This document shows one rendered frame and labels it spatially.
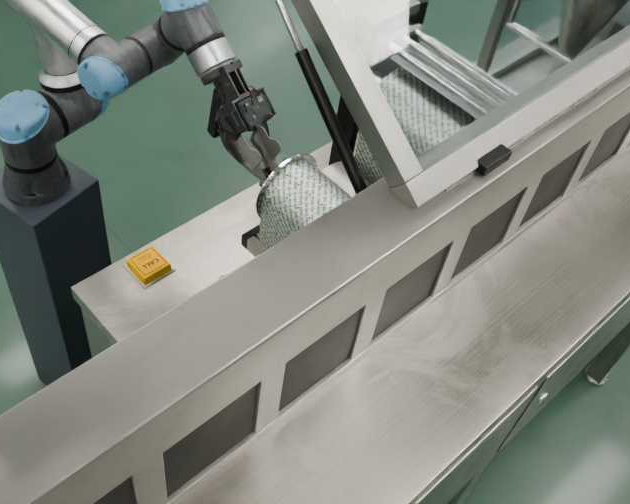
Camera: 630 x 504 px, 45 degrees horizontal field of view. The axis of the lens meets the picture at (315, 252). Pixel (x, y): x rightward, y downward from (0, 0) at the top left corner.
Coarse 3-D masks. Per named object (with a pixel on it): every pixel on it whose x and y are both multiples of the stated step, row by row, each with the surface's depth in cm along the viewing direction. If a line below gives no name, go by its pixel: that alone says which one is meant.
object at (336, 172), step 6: (336, 162) 147; (330, 168) 145; (336, 168) 146; (342, 168) 146; (330, 174) 145; (336, 174) 145; (342, 174) 145; (336, 180) 144; (342, 180) 144; (348, 180) 144; (366, 180) 146; (342, 186) 143; (348, 186) 143; (348, 192) 142; (354, 192) 142
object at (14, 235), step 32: (64, 160) 185; (0, 192) 177; (96, 192) 184; (0, 224) 182; (32, 224) 172; (64, 224) 180; (96, 224) 192; (0, 256) 196; (32, 256) 183; (64, 256) 187; (96, 256) 199; (32, 288) 197; (64, 288) 194; (32, 320) 213; (64, 320) 202; (32, 352) 232; (64, 352) 213
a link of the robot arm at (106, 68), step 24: (24, 0) 131; (48, 0) 131; (48, 24) 131; (72, 24) 130; (72, 48) 130; (96, 48) 129; (120, 48) 130; (144, 48) 132; (96, 72) 127; (120, 72) 129; (144, 72) 133; (96, 96) 130
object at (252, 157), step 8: (240, 136) 134; (240, 144) 135; (248, 144) 134; (240, 152) 135; (248, 152) 134; (256, 152) 132; (248, 160) 136; (256, 160) 134; (248, 168) 136; (256, 168) 136; (256, 176) 137; (264, 176) 137
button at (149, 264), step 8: (152, 248) 168; (136, 256) 166; (144, 256) 166; (152, 256) 166; (160, 256) 167; (128, 264) 165; (136, 264) 164; (144, 264) 165; (152, 264) 165; (160, 264) 165; (168, 264) 166; (136, 272) 164; (144, 272) 163; (152, 272) 164; (160, 272) 165; (144, 280) 163; (152, 280) 165
